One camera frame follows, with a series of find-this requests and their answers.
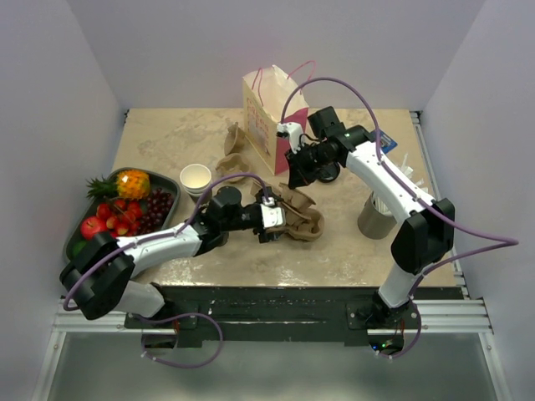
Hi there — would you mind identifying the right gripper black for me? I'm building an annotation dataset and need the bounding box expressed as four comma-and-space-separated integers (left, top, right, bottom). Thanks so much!
285, 141, 336, 189

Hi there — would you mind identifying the single cardboard cup carrier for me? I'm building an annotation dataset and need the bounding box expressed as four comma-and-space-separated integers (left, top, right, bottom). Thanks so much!
223, 122, 246, 155

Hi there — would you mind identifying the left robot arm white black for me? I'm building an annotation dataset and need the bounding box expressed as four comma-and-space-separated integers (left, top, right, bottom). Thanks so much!
60, 186, 286, 327

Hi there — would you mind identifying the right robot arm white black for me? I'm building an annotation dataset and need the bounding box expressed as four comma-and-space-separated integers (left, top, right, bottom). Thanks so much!
278, 107, 455, 328

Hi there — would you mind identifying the pink beige paper bag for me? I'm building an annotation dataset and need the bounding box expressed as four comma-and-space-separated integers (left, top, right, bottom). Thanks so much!
242, 60, 316, 175

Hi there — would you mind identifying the grey straw holder cup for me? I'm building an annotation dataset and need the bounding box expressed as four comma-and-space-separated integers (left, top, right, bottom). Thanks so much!
357, 193, 397, 240

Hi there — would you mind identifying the blue razor package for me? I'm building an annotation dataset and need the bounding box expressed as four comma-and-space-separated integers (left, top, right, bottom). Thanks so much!
380, 130, 398, 154

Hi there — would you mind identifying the dark red grapes bunch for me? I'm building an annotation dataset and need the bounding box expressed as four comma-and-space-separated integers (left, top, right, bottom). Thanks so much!
137, 188, 175, 234

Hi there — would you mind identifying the dark green fruit tray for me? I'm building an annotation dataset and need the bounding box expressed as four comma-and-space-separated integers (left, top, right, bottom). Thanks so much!
64, 167, 181, 261

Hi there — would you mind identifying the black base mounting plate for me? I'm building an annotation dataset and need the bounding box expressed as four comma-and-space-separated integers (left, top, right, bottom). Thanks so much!
73, 286, 465, 348

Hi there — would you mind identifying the toy pineapple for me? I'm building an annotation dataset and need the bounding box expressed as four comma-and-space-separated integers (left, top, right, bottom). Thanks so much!
86, 169, 150, 200

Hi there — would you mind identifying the red apple rear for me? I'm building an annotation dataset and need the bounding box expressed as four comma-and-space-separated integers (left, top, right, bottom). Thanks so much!
79, 216, 108, 241

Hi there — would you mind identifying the green lime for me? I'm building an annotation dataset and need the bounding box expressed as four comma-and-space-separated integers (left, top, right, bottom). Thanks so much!
72, 241, 87, 257

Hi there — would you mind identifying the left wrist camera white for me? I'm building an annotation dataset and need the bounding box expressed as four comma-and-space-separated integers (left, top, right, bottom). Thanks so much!
260, 197, 286, 230

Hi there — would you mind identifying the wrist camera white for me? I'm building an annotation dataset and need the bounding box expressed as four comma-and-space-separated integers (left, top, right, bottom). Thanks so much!
260, 197, 286, 230
277, 122, 303, 154

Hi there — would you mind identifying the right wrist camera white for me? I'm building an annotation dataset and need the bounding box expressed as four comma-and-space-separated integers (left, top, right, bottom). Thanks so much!
277, 122, 303, 154

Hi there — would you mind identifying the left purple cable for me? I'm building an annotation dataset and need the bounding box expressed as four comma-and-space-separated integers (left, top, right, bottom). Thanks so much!
62, 171, 275, 312

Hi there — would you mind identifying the purple cable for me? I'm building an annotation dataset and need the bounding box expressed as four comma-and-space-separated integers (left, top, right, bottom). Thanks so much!
62, 171, 275, 312
279, 77, 520, 302

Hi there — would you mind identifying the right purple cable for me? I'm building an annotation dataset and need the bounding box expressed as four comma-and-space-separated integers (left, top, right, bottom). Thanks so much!
279, 77, 520, 302

